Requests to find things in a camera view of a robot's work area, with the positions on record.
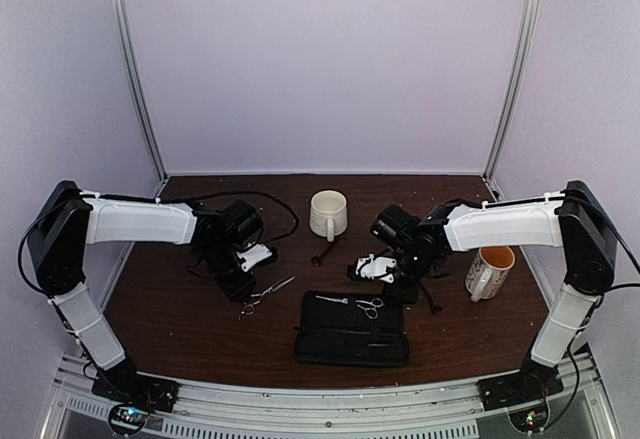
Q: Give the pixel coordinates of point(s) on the white mug yellow inside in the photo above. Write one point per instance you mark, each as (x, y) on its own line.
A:
(488, 272)

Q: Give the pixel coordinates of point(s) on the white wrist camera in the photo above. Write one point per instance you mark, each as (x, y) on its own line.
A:
(256, 254)
(374, 268)

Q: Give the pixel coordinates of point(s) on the black hair clip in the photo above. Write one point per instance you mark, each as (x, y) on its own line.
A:
(434, 306)
(318, 259)

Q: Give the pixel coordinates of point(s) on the front aluminium rail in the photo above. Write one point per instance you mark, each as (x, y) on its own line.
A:
(452, 409)

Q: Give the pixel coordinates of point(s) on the aluminium frame post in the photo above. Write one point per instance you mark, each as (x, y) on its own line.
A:
(528, 22)
(136, 89)

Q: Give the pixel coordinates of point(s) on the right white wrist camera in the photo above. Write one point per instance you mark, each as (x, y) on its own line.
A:
(374, 268)

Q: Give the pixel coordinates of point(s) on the black zippered tool case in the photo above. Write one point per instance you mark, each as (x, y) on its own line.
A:
(336, 334)

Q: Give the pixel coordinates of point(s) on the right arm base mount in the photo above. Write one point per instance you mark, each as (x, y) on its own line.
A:
(531, 383)

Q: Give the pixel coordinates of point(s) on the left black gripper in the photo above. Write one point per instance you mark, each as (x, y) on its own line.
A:
(233, 290)

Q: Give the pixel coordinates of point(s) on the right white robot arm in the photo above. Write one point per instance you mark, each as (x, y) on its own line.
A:
(571, 220)

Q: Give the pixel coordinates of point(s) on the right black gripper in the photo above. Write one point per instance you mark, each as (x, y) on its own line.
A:
(406, 295)

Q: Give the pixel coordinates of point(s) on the left aluminium frame post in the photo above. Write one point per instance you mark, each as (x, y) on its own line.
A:
(136, 89)

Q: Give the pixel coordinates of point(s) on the white ribbed mug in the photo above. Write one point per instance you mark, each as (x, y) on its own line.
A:
(328, 214)

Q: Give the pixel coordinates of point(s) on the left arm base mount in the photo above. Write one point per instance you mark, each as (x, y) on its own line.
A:
(135, 389)

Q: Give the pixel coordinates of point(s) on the silver straight hair scissors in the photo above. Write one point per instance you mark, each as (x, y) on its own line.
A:
(255, 299)

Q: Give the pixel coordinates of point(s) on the right aluminium frame post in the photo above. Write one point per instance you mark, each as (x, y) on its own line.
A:
(528, 22)

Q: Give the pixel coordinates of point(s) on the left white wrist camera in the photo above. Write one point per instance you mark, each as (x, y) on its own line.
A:
(256, 254)

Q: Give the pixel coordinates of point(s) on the silver thinning scissors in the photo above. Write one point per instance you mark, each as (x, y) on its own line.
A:
(369, 307)

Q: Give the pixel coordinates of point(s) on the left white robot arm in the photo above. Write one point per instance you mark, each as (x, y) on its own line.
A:
(74, 220)

